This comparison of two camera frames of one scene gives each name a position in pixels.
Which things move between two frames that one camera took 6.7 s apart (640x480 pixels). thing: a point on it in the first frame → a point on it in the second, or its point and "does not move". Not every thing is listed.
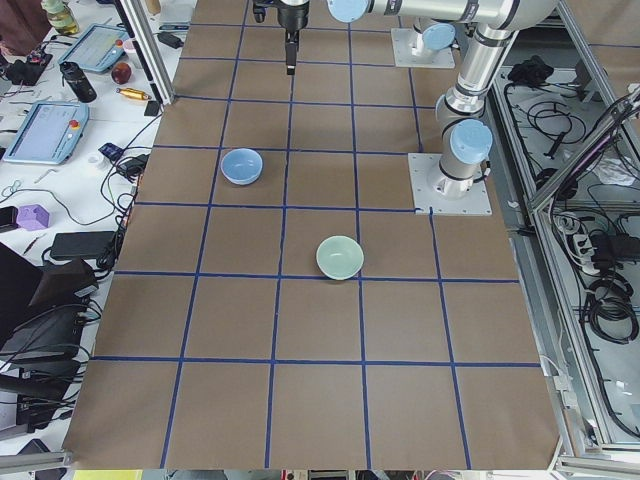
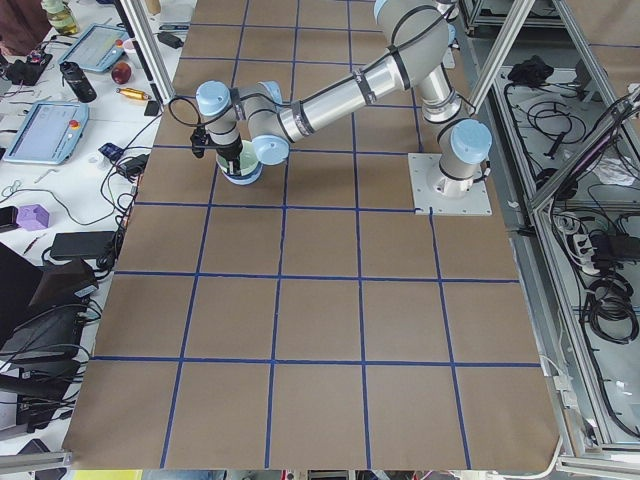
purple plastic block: x=32 y=217 does not move
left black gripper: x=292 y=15 → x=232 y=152
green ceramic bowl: x=339 y=257 → x=248 y=160
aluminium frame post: x=143 y=37 does not move
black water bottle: x=78 y=81 does not move
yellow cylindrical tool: x=133 y=93 does not move
